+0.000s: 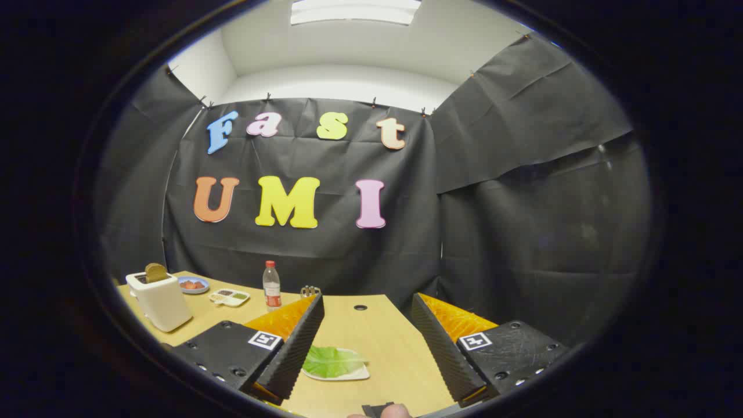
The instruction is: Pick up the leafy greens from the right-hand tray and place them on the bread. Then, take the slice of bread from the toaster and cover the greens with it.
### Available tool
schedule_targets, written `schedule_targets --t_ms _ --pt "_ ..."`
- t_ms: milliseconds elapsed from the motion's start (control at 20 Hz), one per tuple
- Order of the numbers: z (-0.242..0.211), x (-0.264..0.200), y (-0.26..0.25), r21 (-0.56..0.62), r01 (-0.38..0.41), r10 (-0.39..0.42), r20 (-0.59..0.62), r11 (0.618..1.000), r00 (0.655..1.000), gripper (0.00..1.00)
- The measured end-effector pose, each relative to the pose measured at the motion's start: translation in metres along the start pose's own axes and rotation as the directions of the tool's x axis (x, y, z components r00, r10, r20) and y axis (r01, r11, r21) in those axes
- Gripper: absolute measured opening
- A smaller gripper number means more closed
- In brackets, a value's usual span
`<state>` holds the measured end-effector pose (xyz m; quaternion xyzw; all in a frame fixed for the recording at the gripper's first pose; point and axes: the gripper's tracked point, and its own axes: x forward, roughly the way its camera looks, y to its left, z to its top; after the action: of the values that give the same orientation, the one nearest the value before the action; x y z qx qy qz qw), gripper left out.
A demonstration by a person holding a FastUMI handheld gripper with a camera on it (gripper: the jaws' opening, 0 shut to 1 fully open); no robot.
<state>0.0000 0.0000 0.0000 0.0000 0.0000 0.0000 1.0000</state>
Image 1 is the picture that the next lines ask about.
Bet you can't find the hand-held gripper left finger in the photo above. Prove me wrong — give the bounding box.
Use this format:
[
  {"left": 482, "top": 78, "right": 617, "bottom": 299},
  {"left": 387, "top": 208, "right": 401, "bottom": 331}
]
[{"left": 171, "top": 293, "right": 324, "bottom": 406}]

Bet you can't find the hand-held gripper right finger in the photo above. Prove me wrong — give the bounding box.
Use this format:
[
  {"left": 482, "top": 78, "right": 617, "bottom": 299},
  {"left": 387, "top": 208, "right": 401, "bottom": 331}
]
[{"left": 410, "top": 293, "right": 569, "bottom": 408}]

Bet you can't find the green lettuce leaf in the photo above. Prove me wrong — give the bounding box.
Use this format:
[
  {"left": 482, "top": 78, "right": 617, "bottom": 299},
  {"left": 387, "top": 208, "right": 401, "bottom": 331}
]
[{"left": 302, "top": 345, "right": 367, "bottom": 379}]

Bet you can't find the white square plate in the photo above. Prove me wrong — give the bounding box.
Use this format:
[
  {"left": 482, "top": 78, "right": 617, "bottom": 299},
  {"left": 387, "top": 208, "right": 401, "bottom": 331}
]
[{"left": 301, "top": 347, "right": 371, "bottom": 382}]

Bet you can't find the clear water bottle red cap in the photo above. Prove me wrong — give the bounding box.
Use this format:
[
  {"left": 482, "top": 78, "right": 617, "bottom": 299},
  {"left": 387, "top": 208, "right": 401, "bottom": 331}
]
[{"left": 262, "top": 260, "right": 282, "bottom": 312}]

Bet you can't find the white divided condiment tray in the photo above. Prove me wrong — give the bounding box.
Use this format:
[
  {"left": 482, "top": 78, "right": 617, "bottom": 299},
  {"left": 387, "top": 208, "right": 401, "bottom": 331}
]
[{"left": 208, "top": 289, "right": 251, "bottom": 307}]

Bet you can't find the white toaster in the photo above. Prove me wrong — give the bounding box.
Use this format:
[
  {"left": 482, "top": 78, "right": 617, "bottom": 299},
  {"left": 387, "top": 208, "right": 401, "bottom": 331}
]
[{"left": 126, "top": 272, "right": 193, "bottom": 333}]

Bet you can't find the ceiling light panel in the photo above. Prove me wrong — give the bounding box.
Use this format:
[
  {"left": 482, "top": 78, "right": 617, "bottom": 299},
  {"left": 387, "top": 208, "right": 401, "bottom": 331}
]
[{"left": 290, "top": 0, "right": 421, "bottom": 26}]

